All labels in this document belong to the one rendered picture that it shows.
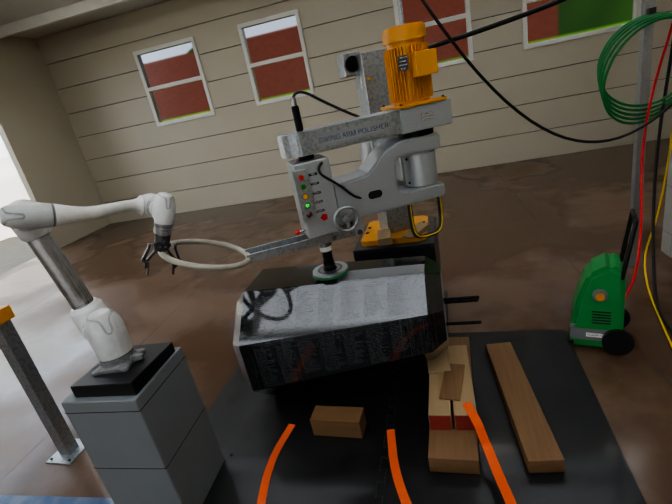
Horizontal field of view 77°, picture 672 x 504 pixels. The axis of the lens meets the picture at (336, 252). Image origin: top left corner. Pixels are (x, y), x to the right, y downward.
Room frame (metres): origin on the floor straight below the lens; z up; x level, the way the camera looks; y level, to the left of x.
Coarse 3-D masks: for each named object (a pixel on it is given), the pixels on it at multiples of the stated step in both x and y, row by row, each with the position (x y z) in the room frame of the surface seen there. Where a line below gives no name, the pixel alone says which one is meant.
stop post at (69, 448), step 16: (0, 320) 2.24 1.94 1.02; (0, 336) 2.24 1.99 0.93; (16, 336) 2.29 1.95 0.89; (16, 352) 2.25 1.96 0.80; (16, 368) 2.24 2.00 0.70; (32, 368) 2.28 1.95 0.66; (32, 384) 2.24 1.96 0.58; (32, 400) 2.25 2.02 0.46; (48, 400) 2.28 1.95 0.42; (48, 416) 2.23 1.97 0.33; (48, 432) 2.25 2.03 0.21; (64, 432) 2.27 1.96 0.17; (64, 448) 2.23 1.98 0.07; (80, 448) 2.28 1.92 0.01; (64, 464) 2.17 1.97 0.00
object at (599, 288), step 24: (624, 240) 2.32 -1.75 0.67; (600, 264) 2.27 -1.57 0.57; (624, 264) 2.15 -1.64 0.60; (576, 288) 2.42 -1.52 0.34; (600, 288) 2.20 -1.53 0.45; (624, 288) 2.16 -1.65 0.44; (576, 312) 2.29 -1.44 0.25; (600, 312) 2.19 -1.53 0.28; (624, 312) 2.33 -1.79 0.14; (576, 336) 2.26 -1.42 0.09; (600, 336) 2.19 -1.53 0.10; (624, 336) 2.09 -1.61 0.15
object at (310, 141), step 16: (384, 112) 2.42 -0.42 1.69; (400, 112) 2.33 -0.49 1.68; (416, 112) 2.34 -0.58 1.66; (432, 112) 2.36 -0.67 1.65; (448, 112) 2.38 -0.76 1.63; (320, 128) 2.26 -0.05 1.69; (336, 128) 2.27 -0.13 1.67; (352, 128) 2.29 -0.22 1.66; (368, 128) 2.30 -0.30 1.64; (384, 128) 2.32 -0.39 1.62; (400, 128) 2.34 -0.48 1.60; (416, 128) 2.34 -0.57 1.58; (432, 128) 2.42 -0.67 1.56; (288, 144) 2.24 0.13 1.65; (304, 144) 2.23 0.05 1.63; (320, 144) 2.25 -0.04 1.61; (336, 144) 2.27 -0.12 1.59; (352, 144) 2.29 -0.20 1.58; (304, 160) 2.30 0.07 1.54
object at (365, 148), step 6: (384, 138) 2.96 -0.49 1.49; (390, 138) 2.96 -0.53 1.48; (360, 144) 3.07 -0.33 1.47; (366, 144) 3.01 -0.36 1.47; (378, 144) 2.93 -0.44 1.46; (360, 150) 3.10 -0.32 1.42; (366, 150) 3.01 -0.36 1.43; (366, 156) 3.02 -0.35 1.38; (396, 162) 2.61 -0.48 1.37; (402, 162) 2.54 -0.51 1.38; (396, 168) 2.62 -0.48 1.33; (402, 168) 2.54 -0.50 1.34; (396, 174) 2.64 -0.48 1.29; (402, 174) 2.55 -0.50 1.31; (402, 180) 2.55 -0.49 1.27
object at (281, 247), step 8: (344, 224) 2.42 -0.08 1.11; (352, 224) 2.43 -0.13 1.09; (336, 232) 2.30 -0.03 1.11; (344, 232) 2.31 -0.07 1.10; (352, 232) 2.32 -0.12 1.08; (360, 232) 2.29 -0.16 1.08; (280, 240) 2.35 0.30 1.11; (288, 240) 2.35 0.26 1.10; (296, 240) 2.36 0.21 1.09; (304, 240) 2.26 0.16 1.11; (312, 240) 2.27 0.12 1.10; (320, 240) 2.28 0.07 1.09; (328, 240) 2.29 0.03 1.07; (336, 240) 2.30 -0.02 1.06; (248, 248) 2.31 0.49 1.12; (256, 248) 2.31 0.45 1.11; (264, 248) 2.32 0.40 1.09; (272, 248) 2.23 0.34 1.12; (280, 248) 2.23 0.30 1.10; (288, 248) 2.24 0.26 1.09; (296, 248) 2.25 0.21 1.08; (304, 248) 2.26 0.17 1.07; (248, 256) 2.20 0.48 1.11; (256, 256) 2.20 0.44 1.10; (264, 256) 2.21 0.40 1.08; (272, 256) 2.22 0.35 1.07
